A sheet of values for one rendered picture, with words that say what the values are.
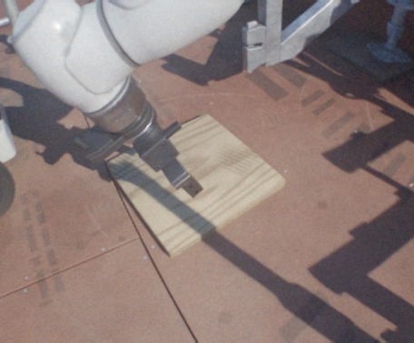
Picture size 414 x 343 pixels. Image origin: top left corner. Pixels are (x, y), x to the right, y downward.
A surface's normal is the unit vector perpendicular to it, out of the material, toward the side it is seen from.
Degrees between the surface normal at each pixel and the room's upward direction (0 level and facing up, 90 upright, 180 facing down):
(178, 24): 97
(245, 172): 0
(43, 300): 0
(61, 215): 0
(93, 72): 99
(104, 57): 90
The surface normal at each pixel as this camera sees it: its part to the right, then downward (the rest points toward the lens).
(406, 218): -0.04, -0.68
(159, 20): 0.05, 0.66
